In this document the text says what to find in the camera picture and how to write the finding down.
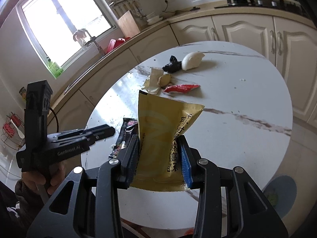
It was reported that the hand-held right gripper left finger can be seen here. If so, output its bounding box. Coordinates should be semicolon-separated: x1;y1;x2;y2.
26;134;140;238

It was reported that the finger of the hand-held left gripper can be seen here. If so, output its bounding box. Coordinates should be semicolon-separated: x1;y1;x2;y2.
84;125;116;137
51;129;100;146

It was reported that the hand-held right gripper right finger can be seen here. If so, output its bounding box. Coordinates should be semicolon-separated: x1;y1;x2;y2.
177;135;290;238

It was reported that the black snack wrapper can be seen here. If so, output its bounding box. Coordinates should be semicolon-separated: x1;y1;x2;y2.
109;118;138;159

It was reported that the yellow snack packet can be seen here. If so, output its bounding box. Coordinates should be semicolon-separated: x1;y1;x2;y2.
130;90;205;193

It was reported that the grey round trash bin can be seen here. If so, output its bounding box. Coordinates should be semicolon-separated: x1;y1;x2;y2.
263;175;298;226

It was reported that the person's left forearm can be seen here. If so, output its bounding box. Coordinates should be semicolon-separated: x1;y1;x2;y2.
0;178;50;238

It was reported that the person's left hand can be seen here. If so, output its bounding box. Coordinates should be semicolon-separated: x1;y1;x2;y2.
23;162;66;195

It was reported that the white plastic spoon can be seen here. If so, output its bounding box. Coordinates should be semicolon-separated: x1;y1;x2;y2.
10;119;25;139

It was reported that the green dish soap bottle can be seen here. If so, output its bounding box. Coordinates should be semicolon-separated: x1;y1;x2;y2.
47;57;62;78

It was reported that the torn cream paper wrapper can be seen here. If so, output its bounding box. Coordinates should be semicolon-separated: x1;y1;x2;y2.
144;67;164;94

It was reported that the red white snack wrapper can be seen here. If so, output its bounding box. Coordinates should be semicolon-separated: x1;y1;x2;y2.
163;84;201;95

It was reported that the ginger piece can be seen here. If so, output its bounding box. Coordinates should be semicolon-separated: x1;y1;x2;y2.
158;74;172;88

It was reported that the round white marble table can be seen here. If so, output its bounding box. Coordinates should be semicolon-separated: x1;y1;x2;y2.
80;41;294;231

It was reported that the red plastic basket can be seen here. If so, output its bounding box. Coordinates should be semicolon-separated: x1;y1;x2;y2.
106;37;131;54

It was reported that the steel kitchen faucet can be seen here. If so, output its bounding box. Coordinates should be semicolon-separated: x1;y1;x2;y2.
73;29;106;56

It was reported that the black crumpled plastic bag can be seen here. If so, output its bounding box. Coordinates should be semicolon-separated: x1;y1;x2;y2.
162;56;184;73

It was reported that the wooden cutting board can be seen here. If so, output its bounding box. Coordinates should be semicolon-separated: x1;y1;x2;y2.
117;10;140;38

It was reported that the kitchen window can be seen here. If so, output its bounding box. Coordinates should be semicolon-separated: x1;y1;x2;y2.
16;0;118;73

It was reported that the black glass gas hob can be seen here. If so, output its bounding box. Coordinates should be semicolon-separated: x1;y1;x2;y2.
214;0;306;9

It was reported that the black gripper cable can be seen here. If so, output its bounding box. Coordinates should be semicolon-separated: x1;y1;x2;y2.
48;107;60;132

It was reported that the red wire rack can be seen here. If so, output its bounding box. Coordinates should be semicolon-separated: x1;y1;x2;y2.
1;113;26;150

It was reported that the wall utensil rack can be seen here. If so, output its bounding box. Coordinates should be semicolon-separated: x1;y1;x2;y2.
109;0;144;18

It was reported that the black power cable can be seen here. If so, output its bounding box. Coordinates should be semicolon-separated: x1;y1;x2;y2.
162;0;201;14

